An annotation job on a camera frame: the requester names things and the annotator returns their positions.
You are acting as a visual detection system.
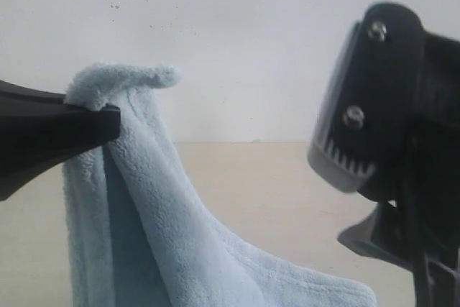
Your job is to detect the light blue fluffy towel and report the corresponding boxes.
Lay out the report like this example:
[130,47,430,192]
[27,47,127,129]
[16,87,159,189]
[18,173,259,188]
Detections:
[63,64,377,306]

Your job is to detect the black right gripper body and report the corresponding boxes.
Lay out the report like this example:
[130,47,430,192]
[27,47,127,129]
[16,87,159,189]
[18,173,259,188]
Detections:
[338,33,459,306]

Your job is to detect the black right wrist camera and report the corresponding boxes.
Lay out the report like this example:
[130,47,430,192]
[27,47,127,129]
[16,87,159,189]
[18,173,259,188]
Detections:
[308,2,425,201]

